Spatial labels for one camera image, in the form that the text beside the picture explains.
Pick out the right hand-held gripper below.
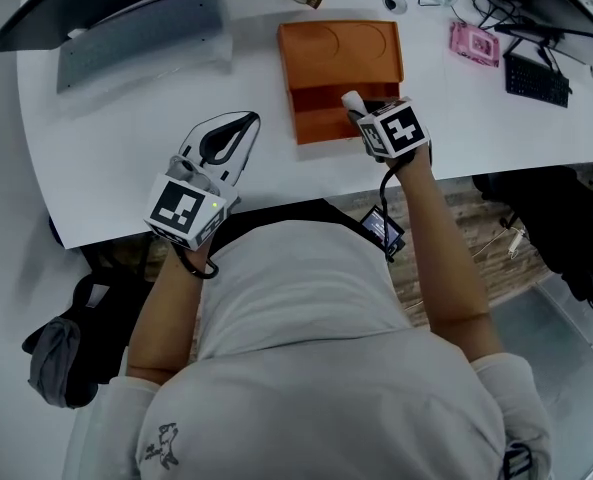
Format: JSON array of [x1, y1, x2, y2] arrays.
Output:
[[341, 90, 431, 164]]

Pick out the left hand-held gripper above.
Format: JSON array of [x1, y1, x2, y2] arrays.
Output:
[[143, 111, 263, 252]]

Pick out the orange box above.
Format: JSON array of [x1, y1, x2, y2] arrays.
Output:
[[276, 19, 406, 147]]

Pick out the person's left forearm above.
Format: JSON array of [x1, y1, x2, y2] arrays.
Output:
[[125, 243, 213, 387]]

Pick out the person's right forearm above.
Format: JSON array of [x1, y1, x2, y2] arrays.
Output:
[[394, 153, 506, 365]]

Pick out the pink wipes packet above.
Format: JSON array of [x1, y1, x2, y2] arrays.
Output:
[[448, 20, 503, 70]]

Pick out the black device with screen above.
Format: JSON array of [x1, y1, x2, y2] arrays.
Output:
[[358, 205, 408, 257]]

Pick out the black keyboard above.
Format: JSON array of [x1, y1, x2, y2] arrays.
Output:
[[503, 51, 573, 110]]

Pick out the black curved monitor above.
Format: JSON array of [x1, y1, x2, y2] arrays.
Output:
[[0, 0, 230, 53]]

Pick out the black bag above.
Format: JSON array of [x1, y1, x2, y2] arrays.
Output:
[[21, 240, 153, 410]]

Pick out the black office chair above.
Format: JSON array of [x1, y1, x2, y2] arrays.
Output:
[[471, 164, 593, 315]]

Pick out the person's white shirt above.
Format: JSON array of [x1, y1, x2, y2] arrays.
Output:
[[65, 219, 556, 480]]

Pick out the grey cloth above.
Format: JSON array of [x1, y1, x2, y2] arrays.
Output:
[[27, 316, 83, 409]]

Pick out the clear floor mat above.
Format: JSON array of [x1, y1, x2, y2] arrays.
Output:
[[490, 267, 593, 480]]

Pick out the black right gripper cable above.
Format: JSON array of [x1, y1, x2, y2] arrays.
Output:
[[378, 160, 400, 263]]

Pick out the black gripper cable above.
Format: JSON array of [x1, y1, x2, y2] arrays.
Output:
[[378, 160, 400, 263], [171, 245, 221, 280]]

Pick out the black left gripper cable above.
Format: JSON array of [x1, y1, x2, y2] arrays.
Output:
[[171, 245, 221, 280]]

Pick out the black desk cables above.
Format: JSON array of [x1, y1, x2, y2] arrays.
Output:
[[417, 0, 567, 77]]

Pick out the white charger with cable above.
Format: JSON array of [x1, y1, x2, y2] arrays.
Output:
[[471, 225, 528, 260]]

